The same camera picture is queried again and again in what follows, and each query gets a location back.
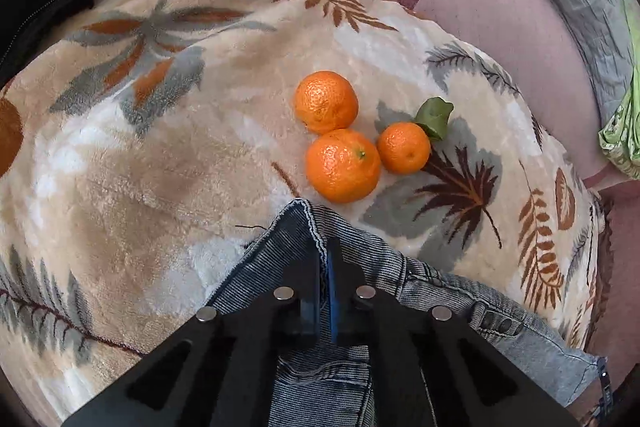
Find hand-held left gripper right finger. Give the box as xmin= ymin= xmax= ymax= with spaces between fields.
xmin=326 ymin=236 xmax=583 ymax=427

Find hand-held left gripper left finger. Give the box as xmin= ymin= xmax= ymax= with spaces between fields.
xmin=62 ymin=238 xmax=322 ymax=427

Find blue denim pants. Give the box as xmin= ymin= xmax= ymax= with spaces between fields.
xmin=205 ymin=198 xmax=608 ymax=427

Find large orange tangerine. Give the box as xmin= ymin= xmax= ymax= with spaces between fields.
xmin=293 ymin=71 xmax=360 ymax=136
xmin=305 ymin=129 xmax=382 ymax=204

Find small orange tangerine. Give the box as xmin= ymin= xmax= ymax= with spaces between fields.
xmin=376 ymin=121 xmax=432 ymax=176

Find cream leaf print blanket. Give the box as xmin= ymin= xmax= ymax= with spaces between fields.
xmin=0 ymin=0 xmax=618 ymax=427

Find green tangerine leaf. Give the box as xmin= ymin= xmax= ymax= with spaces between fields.
xmin=414 ymin=97 xmax=455 ymax=142

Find pink mattress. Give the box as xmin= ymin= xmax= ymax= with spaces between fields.
xmin=366 ymin=0 xmax=628 ymax=190

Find green patterned cloth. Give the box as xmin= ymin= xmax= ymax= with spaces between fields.
xmin=598 ymin=0 xmax=640 ymax=180

